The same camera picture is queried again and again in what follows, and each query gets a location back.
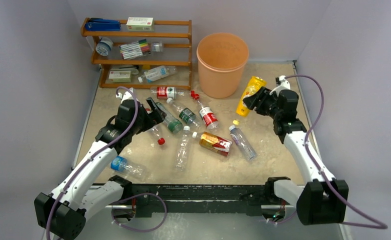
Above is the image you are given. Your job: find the yellow juice bottle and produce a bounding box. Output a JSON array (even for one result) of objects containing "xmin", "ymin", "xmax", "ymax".
[{"xmin": 232, "ymin": 76, "xmax": 267, "ymax": 126}]

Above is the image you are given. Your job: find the clear bottle purple label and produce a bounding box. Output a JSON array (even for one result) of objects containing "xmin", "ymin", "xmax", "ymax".
[{"xmin": 228, "ymin": 125, "xmax": 257, "ymax": 161}]

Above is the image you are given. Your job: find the clear plastic bottle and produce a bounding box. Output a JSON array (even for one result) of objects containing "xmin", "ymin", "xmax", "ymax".
[{"xmin": 174, "ymin": 125, "xmax": 192, "ymax": 171}]

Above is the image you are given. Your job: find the red label bottle red cap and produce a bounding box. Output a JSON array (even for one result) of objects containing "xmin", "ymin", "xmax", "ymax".
[{"xmin": 190, "ymin": 90, "xmax": 220, "ymax": 132}]

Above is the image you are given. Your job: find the orange red tea bottle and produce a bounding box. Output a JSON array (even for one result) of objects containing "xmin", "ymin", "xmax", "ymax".
[{"xmin": 192, "ymin": 131, "xmax": 233, "ymax": 157}]

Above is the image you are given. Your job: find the clear bottle blue label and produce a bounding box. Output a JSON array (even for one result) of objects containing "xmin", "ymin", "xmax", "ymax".
[{"xmin": 110, "ymin": 156, "xmax": 148, "ymax": 181}]

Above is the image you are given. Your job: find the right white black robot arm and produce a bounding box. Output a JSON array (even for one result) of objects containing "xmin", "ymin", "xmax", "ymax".
[{"xmin": 242, "ymin": 87, "xmax": 349, "ymax": 226}]

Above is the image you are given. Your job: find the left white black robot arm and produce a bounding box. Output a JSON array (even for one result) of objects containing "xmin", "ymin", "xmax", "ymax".
[{"xmin": 34, "ymin": 97, "xmax": 166, "ymax": 240}]

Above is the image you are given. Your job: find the orange plastic bin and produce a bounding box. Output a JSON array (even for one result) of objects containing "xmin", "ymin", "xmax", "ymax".
[{"xmin": 196, "ymin": 32, "xmax": 250, "ymax": 99}]

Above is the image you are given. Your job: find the red label bottle left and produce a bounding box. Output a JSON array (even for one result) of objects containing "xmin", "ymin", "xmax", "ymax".
[{"xmin": 148, "ymin": 125, "xmax": 166, "ymax": 146}]

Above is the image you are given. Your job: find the green tinted plastic bottle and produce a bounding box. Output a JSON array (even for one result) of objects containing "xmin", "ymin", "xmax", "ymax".
[{"xmin": 156, "ymin": 102, "xmax": 184, "ymax": 135}]

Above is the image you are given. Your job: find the red label bottle near shelf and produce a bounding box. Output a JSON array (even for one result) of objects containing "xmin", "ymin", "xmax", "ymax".
[{"xmin": 150, "ymin": 86, "xmax": 190, "ymax": 100}]

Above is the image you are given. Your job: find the dark green label clear bottle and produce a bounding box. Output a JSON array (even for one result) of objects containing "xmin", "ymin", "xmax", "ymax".
[{"xmin": 166, "ymin": 97, "xmax": 202, "ymax": 129}]

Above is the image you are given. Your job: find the white box on bottom shelf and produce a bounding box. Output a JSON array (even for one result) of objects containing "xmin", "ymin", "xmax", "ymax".
[{"xmin": 108, "ymin": 70, "xmax": 132, "ymax": 83}]

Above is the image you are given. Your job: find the clear bottle on shelf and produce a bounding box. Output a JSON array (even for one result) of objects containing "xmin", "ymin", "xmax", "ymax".
[{"xmin": 137, "ymin": 65, "xmax": 178, "ymax": 83}]

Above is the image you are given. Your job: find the wooden three-tier shelf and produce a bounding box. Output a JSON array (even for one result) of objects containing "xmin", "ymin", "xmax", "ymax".
[{"xmin": 80, "ymin": 17, "xmax": 193, "ymax": 90}]

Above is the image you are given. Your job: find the pack of coloured markers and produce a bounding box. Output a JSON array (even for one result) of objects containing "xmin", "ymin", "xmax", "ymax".
[{"xmin": 119, "ymin": 39, "xmax": 151, "ymax": 60}]

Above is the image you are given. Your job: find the small clear jar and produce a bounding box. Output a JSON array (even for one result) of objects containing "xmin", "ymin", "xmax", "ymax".
[{"xmin": 150, "ymin": 42, "xmax": 164, "ymax": 53}]

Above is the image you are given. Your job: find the blue white tape roll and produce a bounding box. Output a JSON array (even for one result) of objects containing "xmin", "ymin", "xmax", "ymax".
[{"xmin": 95, "ymin": 37, "xmax": 114, "ymax": 57}]

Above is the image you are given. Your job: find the white green small box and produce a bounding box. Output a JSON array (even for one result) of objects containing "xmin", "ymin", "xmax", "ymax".
[{"xmin": 125, "ymin": 17, "xmax": 155, "ymax": 32}]

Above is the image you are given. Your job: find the blue stapler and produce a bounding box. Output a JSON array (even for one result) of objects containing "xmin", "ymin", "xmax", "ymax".
[{"xmin": 84, "ymin": 17, "xmax": 121, "ymax": 32}]

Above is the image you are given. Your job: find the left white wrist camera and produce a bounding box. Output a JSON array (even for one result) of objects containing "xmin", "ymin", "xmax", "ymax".
[{"xmin": 116, "ymin": 87, "xmax": 134, "ymax": 102}]

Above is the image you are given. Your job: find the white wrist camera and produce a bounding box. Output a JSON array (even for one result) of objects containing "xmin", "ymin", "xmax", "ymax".
[
  {"xmin": 269, "ymin": 75, "xmax": 291, "ymax": 97},
  {"xmin": 116, "ymin": 87, "xmax": 134, "ymax": 102}
]

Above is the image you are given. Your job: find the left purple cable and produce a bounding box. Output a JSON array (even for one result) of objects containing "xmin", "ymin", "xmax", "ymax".
[{"xmin": 45, "ymin": 86, "xmax": 168, "ymax": 240}]

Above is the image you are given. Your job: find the purple cable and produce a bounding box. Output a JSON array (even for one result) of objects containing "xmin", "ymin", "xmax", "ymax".
[
  {"xmin": 45, "ymin": 86, "xmax": 168, "ymax": 240},
  {"xmin": 266, "ymin": 74, "xmax": 389, "ymax": 230}
]

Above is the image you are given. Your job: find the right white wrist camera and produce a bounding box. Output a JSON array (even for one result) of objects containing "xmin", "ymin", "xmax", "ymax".
[{"xmin": 269, "ymin": 75, "xmax": 291, "ymax": 97}]

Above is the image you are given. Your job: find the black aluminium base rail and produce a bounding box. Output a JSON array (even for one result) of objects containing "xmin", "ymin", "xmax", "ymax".
[{"xmin": 92, "ymin": 183, "xmax": 299, "ymax": 220}]

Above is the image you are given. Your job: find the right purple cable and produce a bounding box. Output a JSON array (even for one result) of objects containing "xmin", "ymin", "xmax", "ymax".
[{"xmin": 266, "ymin": 74, "xmax": 389, "ymax": 230}]

